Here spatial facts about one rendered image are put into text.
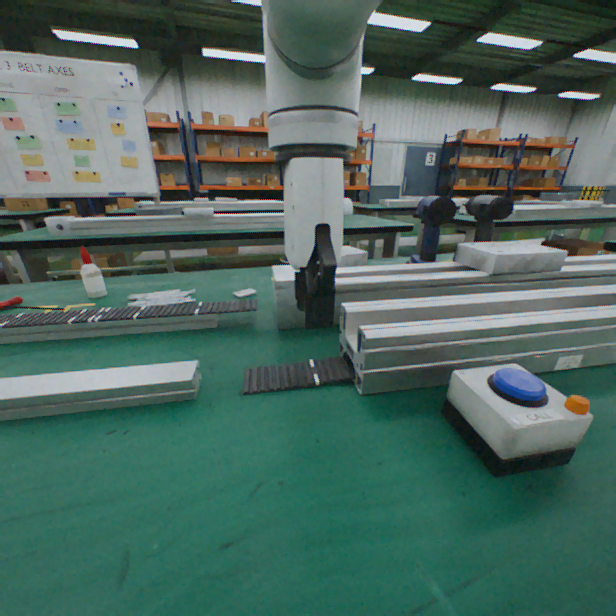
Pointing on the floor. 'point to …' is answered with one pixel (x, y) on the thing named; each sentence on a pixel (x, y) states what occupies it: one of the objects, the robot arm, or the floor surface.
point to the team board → (73, 135)
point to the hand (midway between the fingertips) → (311, 302)
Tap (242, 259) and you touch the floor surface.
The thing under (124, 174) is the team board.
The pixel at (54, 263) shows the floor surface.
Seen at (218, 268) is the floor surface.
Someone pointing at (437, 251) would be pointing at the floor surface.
